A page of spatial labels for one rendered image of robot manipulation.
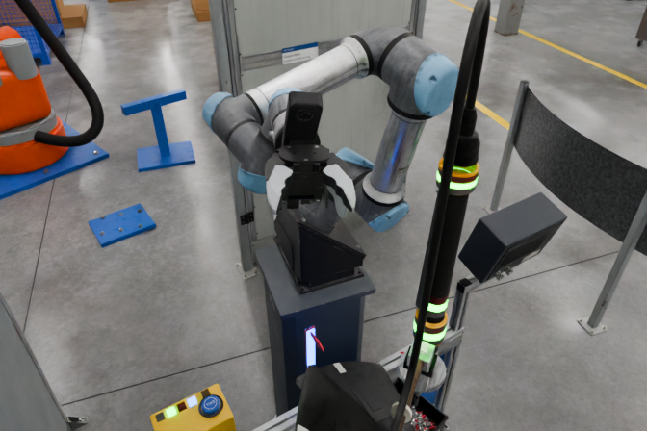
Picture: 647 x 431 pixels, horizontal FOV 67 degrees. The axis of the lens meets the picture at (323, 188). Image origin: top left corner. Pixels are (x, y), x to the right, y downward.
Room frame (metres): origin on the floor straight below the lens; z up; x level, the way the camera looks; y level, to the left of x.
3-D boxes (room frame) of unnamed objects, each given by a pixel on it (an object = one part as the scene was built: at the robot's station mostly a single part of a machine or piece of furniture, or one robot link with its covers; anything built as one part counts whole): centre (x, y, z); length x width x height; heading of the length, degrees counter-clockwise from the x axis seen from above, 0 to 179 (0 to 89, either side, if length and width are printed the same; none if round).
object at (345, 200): (0.53, -0.02, 1.72); 0.09 x 0.03 x 0.06; 30
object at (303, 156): (0.63, 0.03, 1.71); 0.12 x 0.08 x 0.09; 8
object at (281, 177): (0.52, 0.06, 1.72); 0.09 x 0.03 x 0.06; 167
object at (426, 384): (0.45, -0.14, 1.50); 0.09 x 0.07 x 0.10; 156
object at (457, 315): (1.04, -0.42, 0.96); 0.03 x 0.03 x 0.20; 31
